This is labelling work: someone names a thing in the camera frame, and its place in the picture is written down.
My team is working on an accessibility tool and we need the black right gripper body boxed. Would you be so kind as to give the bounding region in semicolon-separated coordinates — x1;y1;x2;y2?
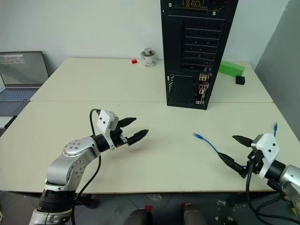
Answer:
244;150;267;179

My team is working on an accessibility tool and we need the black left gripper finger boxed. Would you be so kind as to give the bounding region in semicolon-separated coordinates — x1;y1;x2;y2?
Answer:
118;116;137;130
127;128;150;147

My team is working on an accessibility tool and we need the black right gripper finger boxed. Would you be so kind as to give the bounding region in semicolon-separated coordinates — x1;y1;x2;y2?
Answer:
232;135;254;148
217;151;247;179

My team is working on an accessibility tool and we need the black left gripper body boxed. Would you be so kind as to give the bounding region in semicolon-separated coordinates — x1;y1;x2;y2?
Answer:
109;127;130;149

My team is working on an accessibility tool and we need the blue ethernet cable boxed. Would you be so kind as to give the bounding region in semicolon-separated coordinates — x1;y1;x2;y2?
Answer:
192;122;280;170

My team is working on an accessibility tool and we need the white tape roll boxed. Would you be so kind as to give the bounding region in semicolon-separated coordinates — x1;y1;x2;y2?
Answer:
140;49;158;68

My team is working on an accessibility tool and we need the green rectangular box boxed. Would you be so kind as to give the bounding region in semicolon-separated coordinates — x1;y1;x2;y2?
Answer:
217;60;246;77

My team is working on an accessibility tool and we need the grey partition panel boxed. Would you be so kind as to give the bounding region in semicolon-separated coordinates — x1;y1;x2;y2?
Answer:
254;0;300;143

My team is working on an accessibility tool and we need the black computer tower case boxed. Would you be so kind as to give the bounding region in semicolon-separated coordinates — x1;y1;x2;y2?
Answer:
160;0;240;111

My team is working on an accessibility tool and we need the grey laptop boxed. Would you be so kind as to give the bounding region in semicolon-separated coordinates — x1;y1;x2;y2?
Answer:
0;51;50;117

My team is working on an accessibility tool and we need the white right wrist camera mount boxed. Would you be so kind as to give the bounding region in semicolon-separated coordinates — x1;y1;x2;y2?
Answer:
250;133;281;180

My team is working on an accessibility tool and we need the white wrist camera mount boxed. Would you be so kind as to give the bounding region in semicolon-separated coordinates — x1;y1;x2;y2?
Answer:
250;133;281;180
96;109;120;151

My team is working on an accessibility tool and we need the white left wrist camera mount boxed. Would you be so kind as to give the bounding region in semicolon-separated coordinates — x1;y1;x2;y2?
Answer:
96;109;120;151

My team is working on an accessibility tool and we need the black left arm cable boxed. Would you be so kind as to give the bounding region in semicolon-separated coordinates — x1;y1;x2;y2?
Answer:
71;108;103;225

